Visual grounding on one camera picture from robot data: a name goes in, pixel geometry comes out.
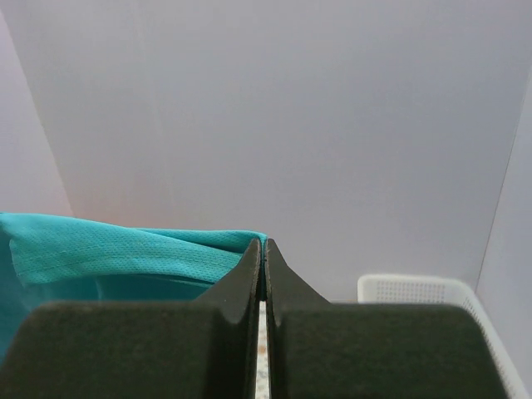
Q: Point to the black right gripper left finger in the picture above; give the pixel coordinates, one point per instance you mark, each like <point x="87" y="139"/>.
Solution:
<point x="204" y="348"/>

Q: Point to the floral patterned table mat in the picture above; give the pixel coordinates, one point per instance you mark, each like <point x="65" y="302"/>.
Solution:
<point x="262" y="385"/>

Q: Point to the teal t shirt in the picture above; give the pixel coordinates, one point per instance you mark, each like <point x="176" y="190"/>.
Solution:
<point x="47" y="258"/>

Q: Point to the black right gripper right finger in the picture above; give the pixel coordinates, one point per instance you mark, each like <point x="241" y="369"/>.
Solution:
<point x="320" y="349"/>

